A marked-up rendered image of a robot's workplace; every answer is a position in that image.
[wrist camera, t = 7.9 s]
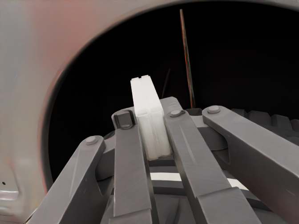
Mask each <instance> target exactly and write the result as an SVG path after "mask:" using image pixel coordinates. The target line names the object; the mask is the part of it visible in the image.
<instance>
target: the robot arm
mask: <svg viewBox="0 0 299 224"><path fill-rule="evenodd" d="M131 88H132V94H133V103H134V107H130V108H125V109H121V110H120V111H117V112H115V113H114V114H113V115H112V116H111V118H112V121H113V124H114V127H115V135H114V136H112V137H110V138H108V139H106V140H104V138H103V137H102V136H90V137H87V138H86V139H85V140H83V141H82V142H81V143H80V144H79V146H78V147H77V149H76V150H75V152H74V153H73V155H72V156H71V158H70V159H69V161H68V162H67V164H66V165H65V167H64V168H63V170H62V172H61V173H60V175H59V176H58V178H57V179H56V181H55V182H54V184H53V185H52V187H51V188H50V190H49V191H48V193H47V194H46V196H45V197H44V199H43V200H42V202H41V203H40V205H39V206H38V208H37V209H36V211H35V212H34V214H33V215H32V217H31V218H30V220H29V222H28V223H27V224H100V223H101V220H102V217H103V214H104V212H105V208H106V206H107V203H108V201H109V197H110V195H111V192H112V189H113V186H114V215H113V217H112V218H110V219H109V224H160V223H159V218H158V212H157V206H156V202H155V197H154V190H153V185H152V180H151V175H150V168H149V164H148V160H149V161H151V160H156V159H158V157H161V156H162V158H163V157H167V156H171V154H173V157H174V162H175V167H177V168H178V172H179V175H180V178H181V180H182V184H183V187H184V189H185V192H186V196H187V199H188V201H189V204H190V207H191V210H192V213H193V216H194V219H195V222H196V224H262V223H261V222H260V220H259V218H258V217H257V215H256V214H255V212H254V210H253V209H252V207H251V206H250V204H249V203H248V201H247V199H246V198H245V196H244V194H243V193H242V191H241V190H240V189H239V187H237V186H235V187H232V186H231V184H230V183H229V181H228V179H227V177H226V176H225V174H224V172H223V171H222V169H221V167H220V166H219V164H220V165H221V166H222V167H223V168H224V169H225V170H227V171H228V172H229V173H230V174H231V175H232V176H233V177H234V178H235V179H237V180H238V181H239V182H240V183H241V184H242V185H243V186H245V187H246V188H247V189H248V190H249V191H250V192H251V193H253V194H254V195H255V196H256V197H257V198H258V199H260V200H261V201H262V202H263V203H264V204H265V205H266V206H267V207H268V208H269V209H271V210H272V211H273V212H274V213H275V214H276V215H277V216H279V217H280V218H281V219H282V220H283V221H284V222H285V223H287V224H299V146H298V145H296V144H294V143H292V142H290V141H288V140H286V139H284V138H282V137H280V136H278V135H277V134H275V133H273V132H271V131H269V130H267V129H265V128H263V127H262V126H260V125H258V124H256V123H254V122H252V121H250V120H248V119H247V118H245V117H243V116H241V115H239V114H237V113H235V112H233V111H231V110H229V109H227V108H226V107H223V106H217V105H214V106H210V107H207V108H205V109H203V110H202V116H190V115H189V113H188V112H187V111H186V110H183V109H182V107H181V105H180V103H179V102H178V100H177V99H176V98H174V97H168V98H164V99H159V98H158V95H157V93H156V90H155V88H154V85H153V83H152V80H151V78H150V76H148V75H146V76H142V77H141V78H138V77H137V78H133V79H132V80H131Z"/></svg>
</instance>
